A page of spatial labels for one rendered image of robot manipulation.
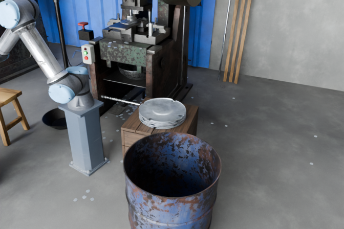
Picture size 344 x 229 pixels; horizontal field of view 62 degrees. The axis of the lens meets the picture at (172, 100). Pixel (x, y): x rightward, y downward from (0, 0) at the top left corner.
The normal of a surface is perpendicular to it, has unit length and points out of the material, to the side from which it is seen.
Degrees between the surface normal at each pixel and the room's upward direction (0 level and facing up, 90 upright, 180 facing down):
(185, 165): 88
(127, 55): 90
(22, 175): 0
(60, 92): 97
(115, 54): 90
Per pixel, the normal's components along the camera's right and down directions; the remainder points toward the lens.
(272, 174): 0.04, -0.88
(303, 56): -0.36, 0.43
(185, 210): 0.27, 0.50
